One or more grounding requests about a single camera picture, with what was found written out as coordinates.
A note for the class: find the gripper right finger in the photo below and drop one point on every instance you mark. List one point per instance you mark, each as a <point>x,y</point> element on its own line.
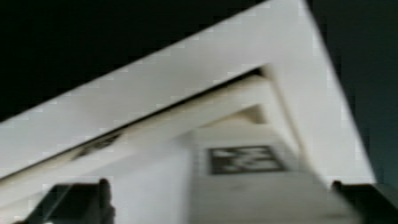
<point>370,202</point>

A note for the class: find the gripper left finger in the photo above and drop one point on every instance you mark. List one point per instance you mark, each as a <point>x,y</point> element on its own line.
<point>76,204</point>

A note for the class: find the white square tabletop tray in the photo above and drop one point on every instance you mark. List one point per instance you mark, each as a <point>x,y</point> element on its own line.
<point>110,132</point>

